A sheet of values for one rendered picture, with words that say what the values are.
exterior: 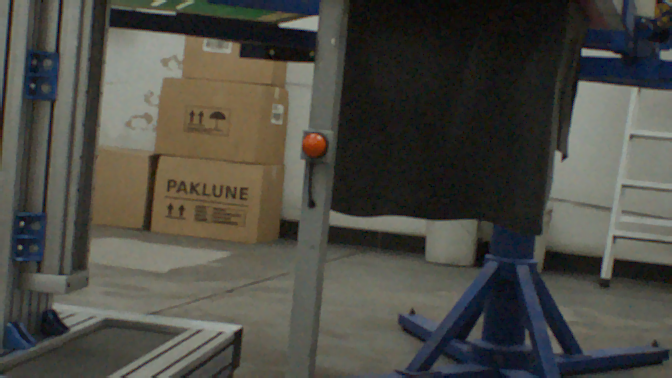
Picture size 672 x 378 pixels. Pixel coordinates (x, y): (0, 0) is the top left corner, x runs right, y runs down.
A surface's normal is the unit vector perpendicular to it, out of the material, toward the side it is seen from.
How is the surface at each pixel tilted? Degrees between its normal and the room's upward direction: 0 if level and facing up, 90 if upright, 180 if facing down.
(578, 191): 90
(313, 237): 92
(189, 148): 91
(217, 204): 90
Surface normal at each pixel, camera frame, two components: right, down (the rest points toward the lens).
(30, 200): -0.14, 0.04
